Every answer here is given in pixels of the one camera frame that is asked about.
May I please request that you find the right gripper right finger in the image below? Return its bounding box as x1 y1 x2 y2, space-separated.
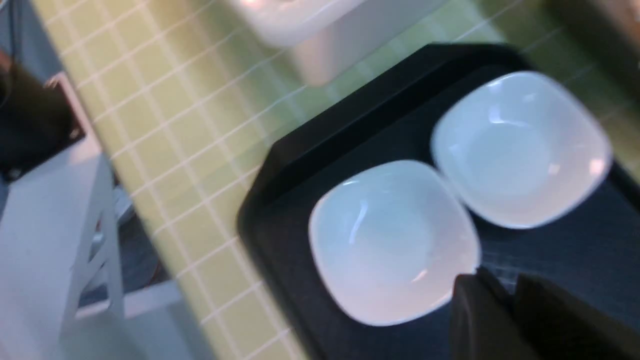
512 275 640 360

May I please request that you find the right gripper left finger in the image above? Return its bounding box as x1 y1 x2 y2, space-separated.
450 266 539 360

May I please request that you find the white square dish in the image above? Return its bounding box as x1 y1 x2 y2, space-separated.
308 159 482 327
430 70 614 230

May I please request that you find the black serving tray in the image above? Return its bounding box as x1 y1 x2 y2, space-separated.
237 43 639 360

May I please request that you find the large white plastic tub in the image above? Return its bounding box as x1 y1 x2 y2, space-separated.
227 0 443 87

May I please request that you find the white metal frame stand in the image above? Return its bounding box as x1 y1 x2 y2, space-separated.
0 71 198 360

